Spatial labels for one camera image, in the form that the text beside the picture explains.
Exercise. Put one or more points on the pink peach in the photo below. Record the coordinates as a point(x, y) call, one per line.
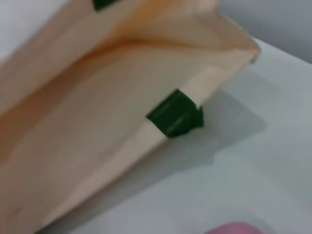
point(235, 228)

